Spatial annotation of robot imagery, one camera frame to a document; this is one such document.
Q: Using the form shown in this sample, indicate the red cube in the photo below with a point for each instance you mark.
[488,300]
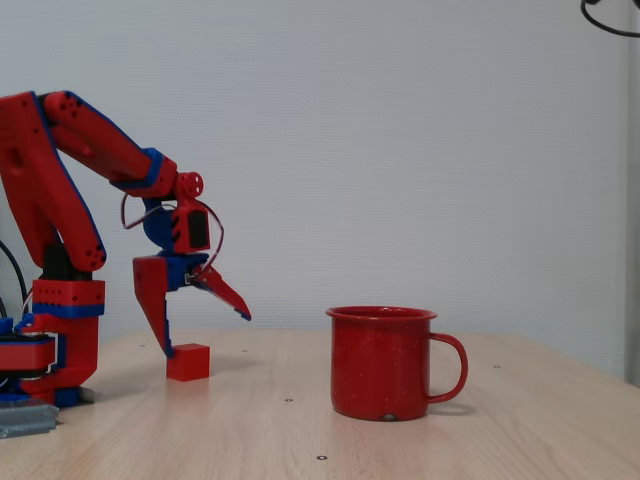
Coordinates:
[190,364]

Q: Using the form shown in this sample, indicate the red enamel mug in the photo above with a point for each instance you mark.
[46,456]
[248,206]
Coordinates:
[380,365]

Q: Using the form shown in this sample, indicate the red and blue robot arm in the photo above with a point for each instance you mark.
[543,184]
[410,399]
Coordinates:
[30,175]

